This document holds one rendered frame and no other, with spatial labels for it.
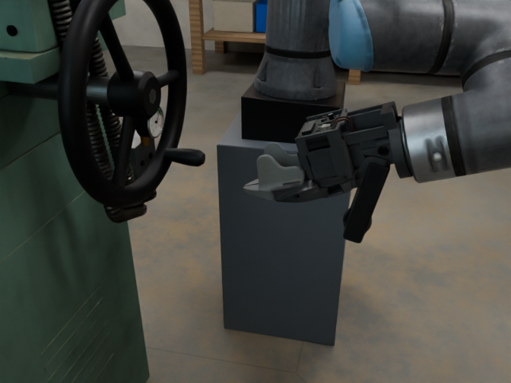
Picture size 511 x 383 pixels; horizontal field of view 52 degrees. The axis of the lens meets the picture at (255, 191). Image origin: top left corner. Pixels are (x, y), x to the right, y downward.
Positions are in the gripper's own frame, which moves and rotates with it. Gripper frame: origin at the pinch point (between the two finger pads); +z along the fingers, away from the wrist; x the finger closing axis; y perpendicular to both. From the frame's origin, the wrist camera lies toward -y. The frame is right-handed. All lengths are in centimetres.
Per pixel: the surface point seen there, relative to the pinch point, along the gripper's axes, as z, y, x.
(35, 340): 40.0, -13.7, 9.9
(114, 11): 25.3, 26.9, -26.0
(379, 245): 8, -70, -93
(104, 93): 13.3, 18.1, 2.7
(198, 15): 116, 10, -258
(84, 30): 6.2, 25.8, 10.8
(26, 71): 17.2, 23.9, 9.0
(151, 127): 26.3, 6.1, -23.4
